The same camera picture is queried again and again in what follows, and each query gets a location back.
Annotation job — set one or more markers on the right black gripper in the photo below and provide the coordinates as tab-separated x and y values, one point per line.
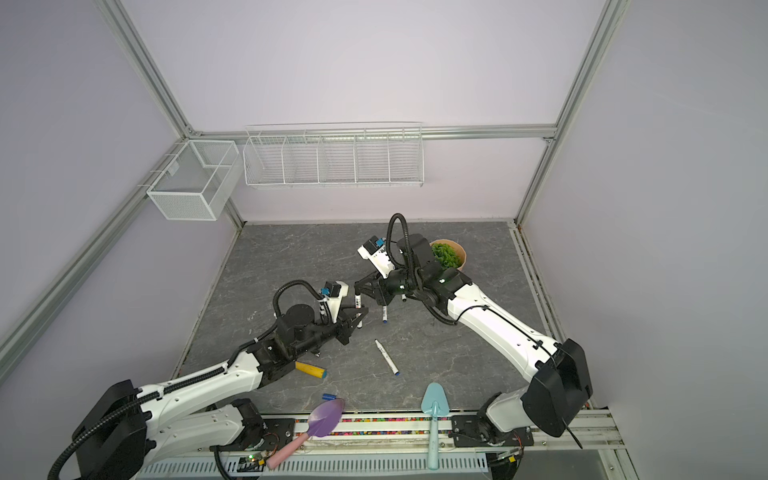
373	282

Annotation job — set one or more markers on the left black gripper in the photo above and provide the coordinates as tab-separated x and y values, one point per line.
351	311

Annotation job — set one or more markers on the purple garden trowel pink handle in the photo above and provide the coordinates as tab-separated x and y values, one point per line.
321	422

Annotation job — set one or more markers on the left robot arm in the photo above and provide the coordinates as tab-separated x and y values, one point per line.
132	427

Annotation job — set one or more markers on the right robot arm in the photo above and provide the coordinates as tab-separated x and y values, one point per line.
559	383

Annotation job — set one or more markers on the potted green plant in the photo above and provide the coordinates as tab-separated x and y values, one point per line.
449	254

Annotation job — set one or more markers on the light blue garden trowel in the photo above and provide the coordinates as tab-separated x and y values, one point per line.
435	406

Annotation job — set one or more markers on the white mesh box basket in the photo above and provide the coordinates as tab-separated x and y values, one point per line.
198	181

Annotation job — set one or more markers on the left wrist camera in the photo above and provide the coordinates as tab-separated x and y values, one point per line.
333	294

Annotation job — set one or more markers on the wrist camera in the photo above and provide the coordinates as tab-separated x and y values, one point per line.
333	294
374	251

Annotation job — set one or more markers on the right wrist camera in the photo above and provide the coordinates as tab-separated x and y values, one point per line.
374	251

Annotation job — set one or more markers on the blue garden fork yellow handle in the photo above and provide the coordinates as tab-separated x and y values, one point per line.
311	370

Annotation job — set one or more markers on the white wire basket rack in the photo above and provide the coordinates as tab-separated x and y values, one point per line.
334	154

